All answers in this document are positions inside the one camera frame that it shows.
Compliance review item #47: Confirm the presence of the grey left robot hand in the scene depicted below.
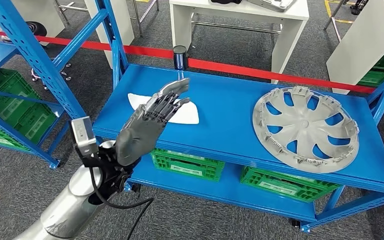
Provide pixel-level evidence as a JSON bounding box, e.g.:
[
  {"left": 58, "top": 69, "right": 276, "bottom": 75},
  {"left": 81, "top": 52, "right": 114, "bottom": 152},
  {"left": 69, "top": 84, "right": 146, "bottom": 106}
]
[{"left": 115, "top": 77, "right": 192, "bottom": 167}]

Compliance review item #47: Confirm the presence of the white plastic cover part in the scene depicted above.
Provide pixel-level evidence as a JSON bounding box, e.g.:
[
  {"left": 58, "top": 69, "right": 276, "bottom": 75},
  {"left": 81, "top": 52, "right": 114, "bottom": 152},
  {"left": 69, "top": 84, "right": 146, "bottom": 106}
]
[{"left": 127, "top": 93, "right": 200, "bottom": 125}]

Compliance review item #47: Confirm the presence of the red barrier tape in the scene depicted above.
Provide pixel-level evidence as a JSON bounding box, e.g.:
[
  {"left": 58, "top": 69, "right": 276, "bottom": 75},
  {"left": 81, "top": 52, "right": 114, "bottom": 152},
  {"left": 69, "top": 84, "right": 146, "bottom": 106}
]
[{"left": 0, "top": 28, "right": 384, "bottom": 99}]

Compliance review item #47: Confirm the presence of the black round stool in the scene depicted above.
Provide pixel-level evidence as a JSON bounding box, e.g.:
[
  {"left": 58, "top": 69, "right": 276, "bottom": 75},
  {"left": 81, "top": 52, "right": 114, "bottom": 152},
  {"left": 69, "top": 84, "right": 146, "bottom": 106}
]
[{"left": 25, "top": 21, "right": 74, "bottom": 91}]

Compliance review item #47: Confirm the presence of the grey wheel hubcap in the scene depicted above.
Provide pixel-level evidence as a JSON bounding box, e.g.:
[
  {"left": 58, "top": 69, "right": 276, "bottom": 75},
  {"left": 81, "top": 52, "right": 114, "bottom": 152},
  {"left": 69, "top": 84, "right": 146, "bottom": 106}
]
[{"left": 252, "top": 86, "right": 361, "bottom": 174}]

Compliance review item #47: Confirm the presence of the grey stamped metal panel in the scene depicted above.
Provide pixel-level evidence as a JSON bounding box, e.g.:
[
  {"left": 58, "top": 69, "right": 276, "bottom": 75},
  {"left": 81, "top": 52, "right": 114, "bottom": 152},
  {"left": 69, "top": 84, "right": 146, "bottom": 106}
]
[{"left": 247, "top": 0, "right": 297, "bottom": 13}]

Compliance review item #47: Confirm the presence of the yellow floor tape square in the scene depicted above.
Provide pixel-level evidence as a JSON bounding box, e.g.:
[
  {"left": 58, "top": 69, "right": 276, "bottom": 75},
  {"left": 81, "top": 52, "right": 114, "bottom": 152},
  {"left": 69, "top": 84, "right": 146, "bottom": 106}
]
[{"left": 324, "top": 0, "right": 355, "bottom": 25}]

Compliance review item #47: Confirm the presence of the person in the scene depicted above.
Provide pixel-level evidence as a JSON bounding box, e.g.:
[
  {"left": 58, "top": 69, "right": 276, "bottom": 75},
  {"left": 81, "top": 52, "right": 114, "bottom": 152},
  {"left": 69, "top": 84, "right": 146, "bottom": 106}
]
[{"left": 350, "top": 0, "right": 370, "bottom": 16}]

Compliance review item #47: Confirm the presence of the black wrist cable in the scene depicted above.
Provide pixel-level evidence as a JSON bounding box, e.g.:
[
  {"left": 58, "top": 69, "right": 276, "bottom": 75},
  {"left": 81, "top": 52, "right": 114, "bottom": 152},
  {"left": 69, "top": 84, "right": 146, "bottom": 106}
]
[{"left": 89, "top": 165, "right": 155, "bottom": 240}]

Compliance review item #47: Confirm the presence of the black barrier post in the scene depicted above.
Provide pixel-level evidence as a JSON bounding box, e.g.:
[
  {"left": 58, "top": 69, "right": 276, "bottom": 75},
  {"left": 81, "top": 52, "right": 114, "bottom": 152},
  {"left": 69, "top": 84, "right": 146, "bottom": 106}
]
[{"left": 173, "top": 45, "right": 189, "bottom": 71}]

